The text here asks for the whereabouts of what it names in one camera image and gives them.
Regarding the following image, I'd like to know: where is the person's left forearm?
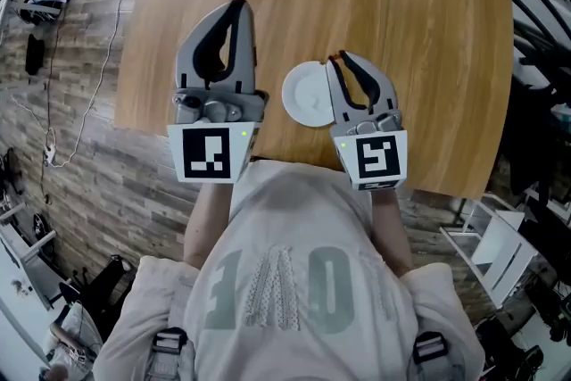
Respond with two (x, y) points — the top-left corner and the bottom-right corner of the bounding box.
(182, 181), (236, 269)

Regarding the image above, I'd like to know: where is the person's white shirt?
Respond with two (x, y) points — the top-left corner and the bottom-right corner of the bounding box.
(91, 159), (486, 381)

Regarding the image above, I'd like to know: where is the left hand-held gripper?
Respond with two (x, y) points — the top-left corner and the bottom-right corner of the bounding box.
(167, 0), (270, 184)

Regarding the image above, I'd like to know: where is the wheeled device with black tyre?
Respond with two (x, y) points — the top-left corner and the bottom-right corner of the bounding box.
(19, 0), (75, 25)

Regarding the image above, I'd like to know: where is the black strap buckle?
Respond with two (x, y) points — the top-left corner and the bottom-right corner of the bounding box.
(151, 327), (189, 356)
(411, 331), (449, 367)

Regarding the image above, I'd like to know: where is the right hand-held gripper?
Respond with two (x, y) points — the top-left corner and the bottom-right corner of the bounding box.
(325, 51), (409, 192)

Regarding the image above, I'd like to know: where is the person's right forearm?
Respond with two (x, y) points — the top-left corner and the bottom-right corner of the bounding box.
(368, 188), (414, 278)

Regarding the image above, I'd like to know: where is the white folding chair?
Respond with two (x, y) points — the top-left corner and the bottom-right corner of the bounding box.
(439, 191), (540, 310)

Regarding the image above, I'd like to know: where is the black bag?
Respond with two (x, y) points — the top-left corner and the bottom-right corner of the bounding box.
(24, 33), (46, 77)

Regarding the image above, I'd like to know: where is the white round plate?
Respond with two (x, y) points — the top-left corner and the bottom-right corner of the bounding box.
(281, 61), (338, 128)

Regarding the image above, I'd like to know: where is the long white cable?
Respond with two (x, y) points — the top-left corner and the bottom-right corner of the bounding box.
(46, 0), (152, 170)

